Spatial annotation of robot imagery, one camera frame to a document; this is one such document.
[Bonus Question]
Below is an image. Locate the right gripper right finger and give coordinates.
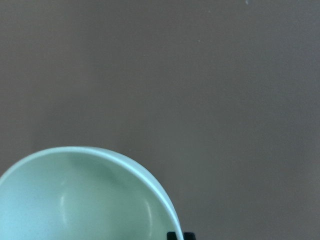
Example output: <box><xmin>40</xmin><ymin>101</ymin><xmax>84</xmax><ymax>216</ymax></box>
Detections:
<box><xmin>183</xmin><ymin>232</ymin><xmax>196</xmax><ymax>240</ymax></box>

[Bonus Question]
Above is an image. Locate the light green bowl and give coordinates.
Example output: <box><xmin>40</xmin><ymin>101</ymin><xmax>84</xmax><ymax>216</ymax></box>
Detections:
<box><xmin>0</xmin><ymin>146</ymin><xmax>183</xmax><ymax>240</ymax></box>

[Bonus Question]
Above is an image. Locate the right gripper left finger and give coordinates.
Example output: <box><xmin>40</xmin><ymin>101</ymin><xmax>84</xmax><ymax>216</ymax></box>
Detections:
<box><xmin>166</xmin><ymin>231</ymin><xmax>178</xmax><ymax>240</ymax></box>

